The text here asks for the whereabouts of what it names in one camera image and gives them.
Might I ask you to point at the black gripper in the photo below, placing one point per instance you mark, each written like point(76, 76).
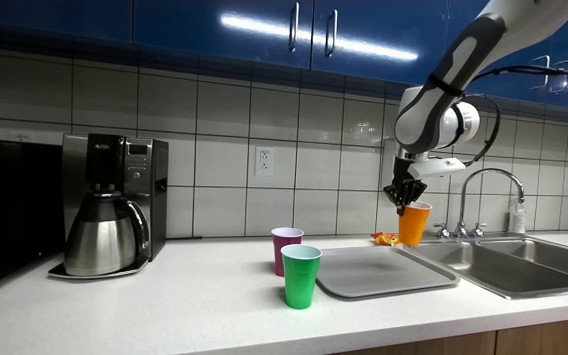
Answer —
point(405, 180)

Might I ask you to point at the orange plastic cup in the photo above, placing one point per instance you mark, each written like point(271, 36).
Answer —
point(415, 228)

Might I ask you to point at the green plastic cup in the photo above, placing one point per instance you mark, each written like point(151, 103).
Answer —
point(302, 279)

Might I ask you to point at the purple plastic cup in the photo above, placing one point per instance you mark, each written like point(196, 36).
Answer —
point(283, 253)

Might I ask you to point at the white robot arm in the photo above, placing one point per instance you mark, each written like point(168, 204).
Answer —
point(468, 60)

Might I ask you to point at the grey plastic tray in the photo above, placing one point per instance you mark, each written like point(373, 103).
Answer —
point(375, 273)

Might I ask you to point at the chrome gooseneck faucet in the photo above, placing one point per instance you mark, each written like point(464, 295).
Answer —
point(462, 198)

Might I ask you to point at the stainless steel double sink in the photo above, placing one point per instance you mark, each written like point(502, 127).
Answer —
point(521, 267)

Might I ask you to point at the wooden base cabinet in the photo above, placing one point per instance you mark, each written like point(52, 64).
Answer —
point(533, 336)

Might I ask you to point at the black coffee maker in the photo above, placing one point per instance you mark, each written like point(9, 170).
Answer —
point(143, 178)

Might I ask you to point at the steel coffee carafe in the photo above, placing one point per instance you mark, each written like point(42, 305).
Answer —
point(103, 239)

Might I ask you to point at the black microwave oven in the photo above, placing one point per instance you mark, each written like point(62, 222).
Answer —
point(9, 210)

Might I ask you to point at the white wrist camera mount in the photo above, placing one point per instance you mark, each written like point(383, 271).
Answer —
point(439, 166)

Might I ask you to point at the white wall outlet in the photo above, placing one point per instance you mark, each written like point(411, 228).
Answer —
point(265, 163)

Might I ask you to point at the blue wall cabinets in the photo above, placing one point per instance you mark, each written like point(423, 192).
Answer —
point(133, 21)

